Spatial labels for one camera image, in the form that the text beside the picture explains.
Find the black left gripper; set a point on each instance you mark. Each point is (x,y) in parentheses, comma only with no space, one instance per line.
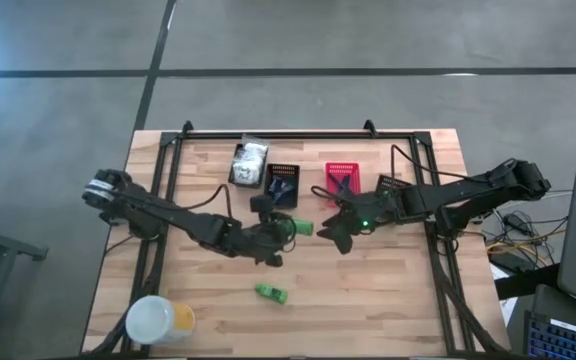
(265,235)

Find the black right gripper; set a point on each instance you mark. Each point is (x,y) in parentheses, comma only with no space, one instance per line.
(358,217)

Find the green packet single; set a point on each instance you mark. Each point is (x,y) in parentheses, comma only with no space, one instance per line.
(303,227)

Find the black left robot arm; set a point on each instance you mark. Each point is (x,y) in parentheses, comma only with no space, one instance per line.
(168,215)

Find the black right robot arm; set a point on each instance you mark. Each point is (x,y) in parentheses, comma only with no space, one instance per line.
(448,192)

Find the black plastic basket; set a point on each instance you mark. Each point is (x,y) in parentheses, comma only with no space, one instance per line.
(393,182)
(231,177)
(294,201)

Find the red plastic basket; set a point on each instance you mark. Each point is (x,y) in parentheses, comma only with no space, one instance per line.
(342,167)

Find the black power adapter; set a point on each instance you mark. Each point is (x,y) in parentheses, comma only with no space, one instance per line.
(515,222)

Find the black flat bar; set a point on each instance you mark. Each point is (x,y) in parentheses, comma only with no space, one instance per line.
(523,282)

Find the black laptop with backlit keyboard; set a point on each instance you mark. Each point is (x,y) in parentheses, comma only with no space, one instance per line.
(563,340)

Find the black metal table frame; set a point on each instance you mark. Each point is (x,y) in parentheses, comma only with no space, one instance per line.
(293,135)

